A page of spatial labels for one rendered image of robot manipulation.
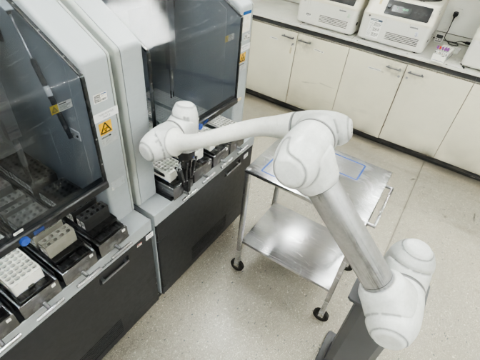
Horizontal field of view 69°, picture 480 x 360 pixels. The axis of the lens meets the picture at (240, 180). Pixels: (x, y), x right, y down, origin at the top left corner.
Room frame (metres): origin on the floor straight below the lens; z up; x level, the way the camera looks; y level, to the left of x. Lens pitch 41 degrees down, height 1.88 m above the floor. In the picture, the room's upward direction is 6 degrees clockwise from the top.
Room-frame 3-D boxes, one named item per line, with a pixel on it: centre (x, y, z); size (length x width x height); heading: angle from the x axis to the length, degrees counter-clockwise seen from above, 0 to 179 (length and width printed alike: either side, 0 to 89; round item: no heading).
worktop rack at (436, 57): (2.94, -1.53, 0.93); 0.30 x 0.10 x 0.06; 145
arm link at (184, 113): (1.17, 0.24, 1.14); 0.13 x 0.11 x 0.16; 154
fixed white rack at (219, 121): (1.69, 0.20, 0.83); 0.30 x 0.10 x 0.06; 61
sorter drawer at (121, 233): (1.00, 0.74, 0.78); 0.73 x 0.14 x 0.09; 61
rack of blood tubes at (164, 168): (1.28, 0.42, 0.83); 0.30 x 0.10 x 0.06; 61
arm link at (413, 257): (0.80, -0.63, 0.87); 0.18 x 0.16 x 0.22; 154
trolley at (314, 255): (1.37, -0.39, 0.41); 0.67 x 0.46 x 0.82; 61
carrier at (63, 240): (0.76, 0.61, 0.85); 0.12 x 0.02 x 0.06; 151
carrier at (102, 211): (0.89, 0.53, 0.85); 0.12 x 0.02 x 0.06; 151
